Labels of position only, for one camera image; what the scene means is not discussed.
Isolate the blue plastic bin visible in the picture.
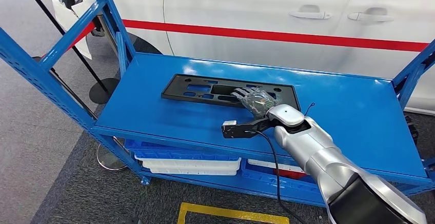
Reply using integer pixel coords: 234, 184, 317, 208
124, 139, 241, 161
240, 159, 322, 197

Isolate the black stanchion post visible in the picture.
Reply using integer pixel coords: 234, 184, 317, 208
17, 0, 109, 93

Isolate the black device behind rack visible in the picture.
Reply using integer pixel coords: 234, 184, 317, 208
404, 115, 420, 146

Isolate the red barrier belt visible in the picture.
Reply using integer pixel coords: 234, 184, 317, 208
66, 21, 96, 52

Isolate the white plastic bin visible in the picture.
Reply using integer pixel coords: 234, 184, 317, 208
149, 167, 239, 177
134, 154, 242, 172
247, 158, 307, 174

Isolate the red item in bin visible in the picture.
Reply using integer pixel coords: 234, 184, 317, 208
273, 169, 307, 180

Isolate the black camera cable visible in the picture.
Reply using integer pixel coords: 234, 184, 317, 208
250, 130, 307, 224

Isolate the white car door handle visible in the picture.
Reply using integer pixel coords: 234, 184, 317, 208
289, 5, 332, 21
347, 7, 395, 23

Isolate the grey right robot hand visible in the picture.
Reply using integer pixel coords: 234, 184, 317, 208
231, 87, 278, 120

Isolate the white car with red stripe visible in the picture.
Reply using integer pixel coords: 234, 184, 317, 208
51, 0, 435, 115

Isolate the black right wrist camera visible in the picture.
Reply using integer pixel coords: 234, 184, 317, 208
221, 117, 273, 139

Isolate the black stanchion base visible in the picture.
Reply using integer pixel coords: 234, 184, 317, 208
89, 77, 121, 105

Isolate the blue metal shelf rack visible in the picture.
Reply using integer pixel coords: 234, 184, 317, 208
0, 0, 435, 208

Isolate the black plastic panel part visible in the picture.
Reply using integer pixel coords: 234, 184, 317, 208
161, 74, 302, 112

